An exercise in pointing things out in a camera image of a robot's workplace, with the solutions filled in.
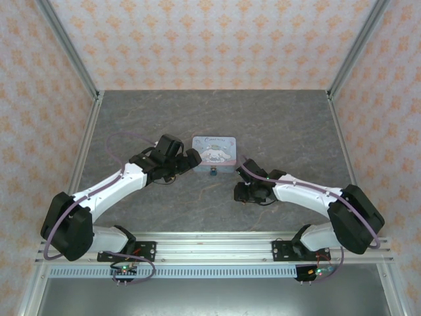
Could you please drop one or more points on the cartoon dog tin box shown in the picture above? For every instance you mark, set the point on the cartoon dog tin box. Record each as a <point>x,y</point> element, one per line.
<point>213,151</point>

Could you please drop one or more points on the small blue padlock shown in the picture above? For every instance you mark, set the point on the small blue padlock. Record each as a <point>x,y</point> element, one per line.
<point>213,171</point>

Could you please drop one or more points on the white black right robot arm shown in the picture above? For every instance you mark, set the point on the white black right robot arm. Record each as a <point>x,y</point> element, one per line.
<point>306,194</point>

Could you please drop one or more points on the grey metal sheet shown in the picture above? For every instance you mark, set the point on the grey metal sheet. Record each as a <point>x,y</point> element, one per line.
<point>210,298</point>

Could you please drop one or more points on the aluminium mounting rail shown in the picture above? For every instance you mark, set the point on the aluminium mounting rail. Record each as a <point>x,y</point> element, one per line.
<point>213,250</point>

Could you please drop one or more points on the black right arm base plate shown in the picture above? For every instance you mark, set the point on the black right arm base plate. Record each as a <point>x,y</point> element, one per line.
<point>281,250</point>

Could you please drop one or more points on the aluminium table side rail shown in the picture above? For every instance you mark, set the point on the aluminium table side rail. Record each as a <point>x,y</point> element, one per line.
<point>80,158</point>
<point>347,158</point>

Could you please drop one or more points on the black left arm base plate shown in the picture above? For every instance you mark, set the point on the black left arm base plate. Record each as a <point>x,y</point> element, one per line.
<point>144,250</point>

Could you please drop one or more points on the aluminium frame post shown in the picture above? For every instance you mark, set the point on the aluminium frame post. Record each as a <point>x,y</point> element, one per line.
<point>67,46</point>
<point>356,46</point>

